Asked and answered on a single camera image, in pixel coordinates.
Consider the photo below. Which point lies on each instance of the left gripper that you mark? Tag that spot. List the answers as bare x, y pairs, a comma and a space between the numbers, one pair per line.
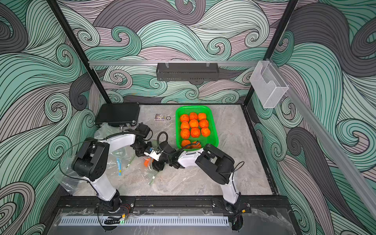
139, 153

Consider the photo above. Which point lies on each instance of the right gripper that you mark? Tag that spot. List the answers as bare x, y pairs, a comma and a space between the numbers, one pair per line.
157, 166

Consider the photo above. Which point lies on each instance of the green-zip clear bag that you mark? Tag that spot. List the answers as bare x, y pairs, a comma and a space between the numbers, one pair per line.
120, 153

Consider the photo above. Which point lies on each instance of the eleventh orange taken out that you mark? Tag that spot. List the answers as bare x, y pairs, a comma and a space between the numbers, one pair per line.
196, 145

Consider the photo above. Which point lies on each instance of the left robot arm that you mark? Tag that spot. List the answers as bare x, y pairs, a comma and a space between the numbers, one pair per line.
91, 161

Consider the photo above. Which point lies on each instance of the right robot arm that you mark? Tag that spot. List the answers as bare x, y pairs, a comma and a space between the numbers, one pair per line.
218, 165

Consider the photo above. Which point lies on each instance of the small card box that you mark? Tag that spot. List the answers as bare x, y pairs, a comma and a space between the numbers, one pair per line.
160, 117

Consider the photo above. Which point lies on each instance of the black case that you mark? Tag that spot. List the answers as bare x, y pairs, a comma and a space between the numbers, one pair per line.
118, 114

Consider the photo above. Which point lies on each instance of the green plastic basket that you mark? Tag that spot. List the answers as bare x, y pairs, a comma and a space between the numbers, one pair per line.
212, 139

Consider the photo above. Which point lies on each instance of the white slotted cable duct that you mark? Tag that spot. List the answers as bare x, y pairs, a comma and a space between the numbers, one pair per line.
221, 221

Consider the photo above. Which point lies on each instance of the black wall tray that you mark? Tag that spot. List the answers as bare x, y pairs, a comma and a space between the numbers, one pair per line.
191, 72

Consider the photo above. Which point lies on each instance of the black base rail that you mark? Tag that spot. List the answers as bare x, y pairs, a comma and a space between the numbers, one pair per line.
270, 204

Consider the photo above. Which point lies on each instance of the clear acrylic wall holder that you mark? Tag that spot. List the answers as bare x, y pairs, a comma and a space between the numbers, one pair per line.
268, 83

